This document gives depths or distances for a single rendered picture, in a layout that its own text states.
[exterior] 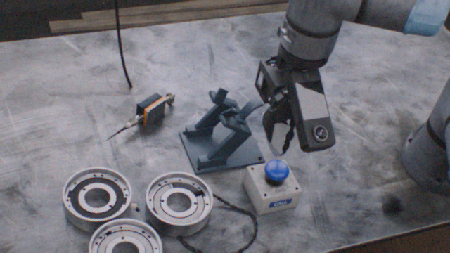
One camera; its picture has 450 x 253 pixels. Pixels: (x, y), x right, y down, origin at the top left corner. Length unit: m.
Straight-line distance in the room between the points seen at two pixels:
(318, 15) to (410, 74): 0.63
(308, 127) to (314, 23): 0.14
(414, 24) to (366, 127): 0.46
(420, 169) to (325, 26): 0.44
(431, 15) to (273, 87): 0.24
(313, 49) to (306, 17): 0.05
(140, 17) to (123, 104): 1.50
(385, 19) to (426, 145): 0.40
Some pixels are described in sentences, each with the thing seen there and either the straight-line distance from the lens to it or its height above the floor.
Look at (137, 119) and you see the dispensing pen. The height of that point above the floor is 0.83.
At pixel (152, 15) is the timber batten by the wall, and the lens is 2.76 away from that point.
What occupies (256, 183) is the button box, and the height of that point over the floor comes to 0.84.
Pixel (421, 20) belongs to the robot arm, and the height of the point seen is 1.21.
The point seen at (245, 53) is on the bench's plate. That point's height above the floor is 0.80.
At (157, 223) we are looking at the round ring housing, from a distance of 1.06.
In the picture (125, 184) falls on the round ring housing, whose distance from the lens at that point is 1.09.
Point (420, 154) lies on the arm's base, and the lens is 1.25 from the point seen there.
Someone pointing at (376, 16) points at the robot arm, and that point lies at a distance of 0.88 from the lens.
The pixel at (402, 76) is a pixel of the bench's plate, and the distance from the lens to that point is 1.47.
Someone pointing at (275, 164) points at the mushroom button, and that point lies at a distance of 1.10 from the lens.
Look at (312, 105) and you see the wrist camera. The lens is 0.95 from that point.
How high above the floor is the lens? 1.69
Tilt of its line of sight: 45 degrees down
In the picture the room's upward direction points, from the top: 12 degrees clockwise
